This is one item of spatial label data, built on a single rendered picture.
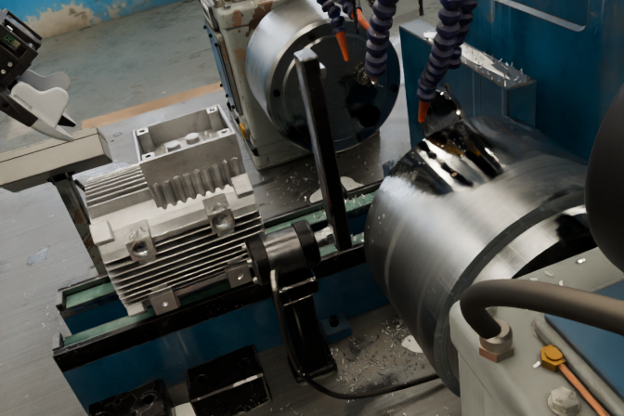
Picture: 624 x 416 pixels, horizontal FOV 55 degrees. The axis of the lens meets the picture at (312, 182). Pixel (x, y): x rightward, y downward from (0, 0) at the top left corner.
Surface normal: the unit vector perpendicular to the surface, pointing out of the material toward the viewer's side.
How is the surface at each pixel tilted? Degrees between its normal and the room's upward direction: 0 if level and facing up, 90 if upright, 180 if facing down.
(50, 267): 0
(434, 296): 66
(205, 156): 90
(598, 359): 0
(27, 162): 51
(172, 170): 90
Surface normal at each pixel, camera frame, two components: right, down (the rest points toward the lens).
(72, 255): -0.18, -0.83
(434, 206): -0.73, -0.44
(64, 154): 0.13, -0.16
